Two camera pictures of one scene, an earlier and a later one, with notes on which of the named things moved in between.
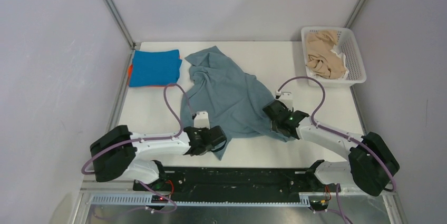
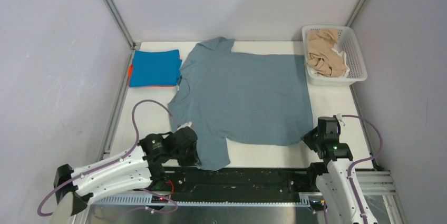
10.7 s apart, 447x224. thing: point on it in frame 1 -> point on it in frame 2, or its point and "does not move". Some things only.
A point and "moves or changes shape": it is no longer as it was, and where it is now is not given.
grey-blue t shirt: [233, 99] moves or changes shape
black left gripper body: [206, 149] -> [187, 157]
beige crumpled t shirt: [322, 59] does not move
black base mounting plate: [239, 181] does not move
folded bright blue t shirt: [155, 68] does not move
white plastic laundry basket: [331, 58] does not move
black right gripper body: [275, 127] -> [311, 138]
